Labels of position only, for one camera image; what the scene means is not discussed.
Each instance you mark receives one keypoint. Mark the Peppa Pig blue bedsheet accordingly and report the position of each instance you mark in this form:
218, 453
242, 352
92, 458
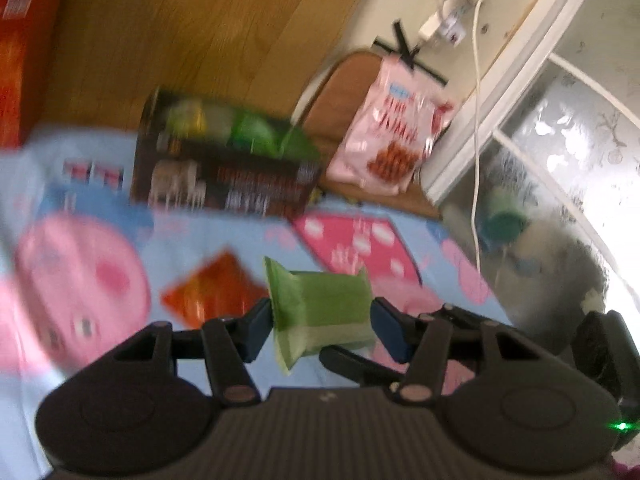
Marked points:
83, 267

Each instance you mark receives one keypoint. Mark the pale green snack packet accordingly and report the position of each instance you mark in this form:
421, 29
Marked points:
312, 310

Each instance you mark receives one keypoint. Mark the black cardboard storage box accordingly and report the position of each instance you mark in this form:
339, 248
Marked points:
172, 172

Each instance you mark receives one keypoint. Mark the yellow-edged nut snack bag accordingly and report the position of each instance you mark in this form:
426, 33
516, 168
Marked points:
198, 119

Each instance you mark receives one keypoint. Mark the red gift bag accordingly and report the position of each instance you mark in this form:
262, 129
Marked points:
26, 38

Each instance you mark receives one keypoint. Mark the brown seat cushion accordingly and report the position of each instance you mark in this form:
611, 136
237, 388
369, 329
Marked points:
326, 119

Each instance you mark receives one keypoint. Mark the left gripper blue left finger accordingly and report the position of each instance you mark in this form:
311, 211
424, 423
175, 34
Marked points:
252, 330

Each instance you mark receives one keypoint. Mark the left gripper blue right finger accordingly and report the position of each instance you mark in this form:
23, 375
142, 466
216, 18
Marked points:
399, 333

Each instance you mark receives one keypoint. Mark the large pink fried-twist bag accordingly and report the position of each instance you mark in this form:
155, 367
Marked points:
394, 130

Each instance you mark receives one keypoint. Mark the red spicy snack packet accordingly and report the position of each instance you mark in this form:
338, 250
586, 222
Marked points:
221, 288

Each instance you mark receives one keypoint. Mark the bright green snack packet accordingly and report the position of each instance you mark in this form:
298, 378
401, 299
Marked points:
271, 137

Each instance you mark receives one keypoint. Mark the white wall power adapter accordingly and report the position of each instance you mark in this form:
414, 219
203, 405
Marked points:
450, 29

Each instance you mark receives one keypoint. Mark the wooden headboard panel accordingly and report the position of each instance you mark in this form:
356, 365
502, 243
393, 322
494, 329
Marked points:
110, 55

